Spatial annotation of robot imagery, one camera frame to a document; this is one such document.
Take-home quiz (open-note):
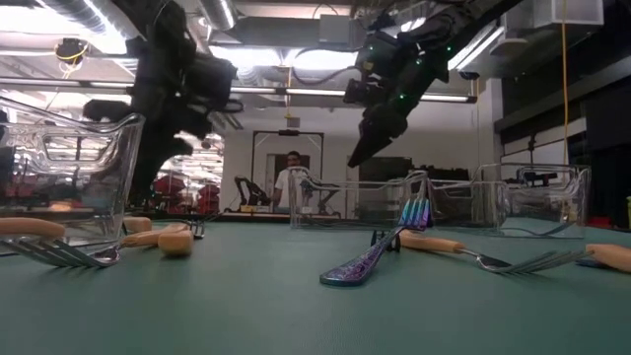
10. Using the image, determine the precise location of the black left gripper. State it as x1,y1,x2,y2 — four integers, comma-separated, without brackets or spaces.
128,43,239,206

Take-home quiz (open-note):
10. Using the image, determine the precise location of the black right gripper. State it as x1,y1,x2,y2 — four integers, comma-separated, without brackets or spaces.
347,29,453,168

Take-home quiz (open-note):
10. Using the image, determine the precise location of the iridescent rainbow fork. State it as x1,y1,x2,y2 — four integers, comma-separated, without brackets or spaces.
318,196,434,288
574,258,612,271
502,220,578,239

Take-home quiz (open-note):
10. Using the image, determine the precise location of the red tool cabinet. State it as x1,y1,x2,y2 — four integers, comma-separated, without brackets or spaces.
151,173,187,211
196,182,222,214

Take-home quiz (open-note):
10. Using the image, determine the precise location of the dark cabinet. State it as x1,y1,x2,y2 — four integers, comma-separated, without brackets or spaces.
357,156,414,221

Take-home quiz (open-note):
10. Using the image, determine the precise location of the clear plastic bin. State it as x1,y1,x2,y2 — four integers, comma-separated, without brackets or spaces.
288,166,429,232
0,96,147,248
427,162,592,241

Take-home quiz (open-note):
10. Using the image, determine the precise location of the person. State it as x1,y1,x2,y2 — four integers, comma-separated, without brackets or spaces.
272,150,310,214

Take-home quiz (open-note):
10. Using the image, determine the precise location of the long ceiling light bar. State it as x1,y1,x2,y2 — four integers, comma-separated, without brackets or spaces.
0,76,478,105

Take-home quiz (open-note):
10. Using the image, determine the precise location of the green table mat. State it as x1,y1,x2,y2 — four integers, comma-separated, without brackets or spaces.
0,216,631,355

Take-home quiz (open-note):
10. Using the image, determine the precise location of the white ceiling unit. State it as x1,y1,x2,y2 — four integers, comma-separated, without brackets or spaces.
530,0,605,30

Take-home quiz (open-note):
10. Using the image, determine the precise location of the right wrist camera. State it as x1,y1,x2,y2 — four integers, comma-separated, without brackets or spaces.
343,77,379,107

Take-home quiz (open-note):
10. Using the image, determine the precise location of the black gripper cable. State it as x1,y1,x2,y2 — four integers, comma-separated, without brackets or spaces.
290,46,366,86

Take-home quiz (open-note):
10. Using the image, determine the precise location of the grey ceiling duct box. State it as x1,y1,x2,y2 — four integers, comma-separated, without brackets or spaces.
317,13,357,46

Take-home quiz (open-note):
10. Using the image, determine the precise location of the yellow black cable reel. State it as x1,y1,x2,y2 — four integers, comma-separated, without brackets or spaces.
53,36,91,66

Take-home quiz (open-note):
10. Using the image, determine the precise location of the round metal ceiling duct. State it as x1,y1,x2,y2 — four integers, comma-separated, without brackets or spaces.
36,0,144,43

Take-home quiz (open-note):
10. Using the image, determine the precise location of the orange hanging cable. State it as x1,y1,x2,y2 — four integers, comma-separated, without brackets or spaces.
560,0,570,167

